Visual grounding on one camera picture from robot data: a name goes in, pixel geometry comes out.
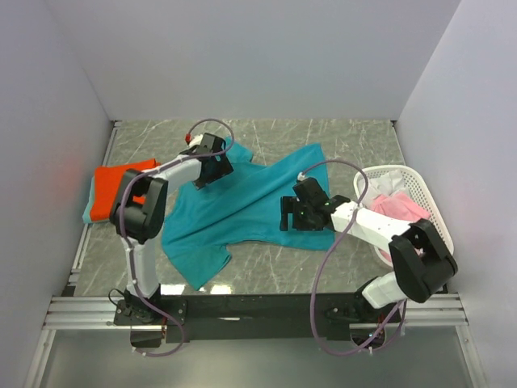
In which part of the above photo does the white t shirt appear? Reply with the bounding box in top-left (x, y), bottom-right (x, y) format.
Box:
top-left (364, 169), bottom-right (409, 202)

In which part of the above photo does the folded light teal t shirt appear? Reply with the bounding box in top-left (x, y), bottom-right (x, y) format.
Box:
top-left (82, 177), bottom-right (95, 225)

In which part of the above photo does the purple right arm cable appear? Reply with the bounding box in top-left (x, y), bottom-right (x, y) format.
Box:
top-left (301, 159), bottom-right (407, 357)

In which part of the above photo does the folded orange t shirt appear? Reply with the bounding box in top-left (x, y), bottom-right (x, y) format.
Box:
top-left (91, 158), bottom-right (160, 223)

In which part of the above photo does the white plastic laundry basket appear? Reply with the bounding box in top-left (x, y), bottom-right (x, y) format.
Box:
top-left (353, 165), bottom-right (454, 252)

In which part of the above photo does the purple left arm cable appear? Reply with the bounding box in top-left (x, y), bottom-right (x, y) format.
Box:
top-left (120, 117), bottom-right (235, 359)

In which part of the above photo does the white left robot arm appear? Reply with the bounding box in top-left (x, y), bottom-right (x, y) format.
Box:
top-left (109, 133), bottom-right (234, 325)

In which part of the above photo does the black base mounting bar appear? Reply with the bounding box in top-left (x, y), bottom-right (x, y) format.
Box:
top-left (114, 293), bottom-right (401, 348)

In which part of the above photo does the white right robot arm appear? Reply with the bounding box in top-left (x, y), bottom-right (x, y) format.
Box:
top-left (280, 178), bottom-right (458, 323)

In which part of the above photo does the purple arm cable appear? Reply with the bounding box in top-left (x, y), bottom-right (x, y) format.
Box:
top-left (120, 117), bottom-right (235, 359)
top-left (301, 159), bottom-right (407, 357)

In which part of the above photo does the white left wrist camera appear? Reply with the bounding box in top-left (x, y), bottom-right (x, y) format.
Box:
top-left (185, 133), bottom-right (204, 148)

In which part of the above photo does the pink t shirt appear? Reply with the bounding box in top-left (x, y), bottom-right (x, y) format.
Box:
top-left (370, 192), bottom-right (431, 222)

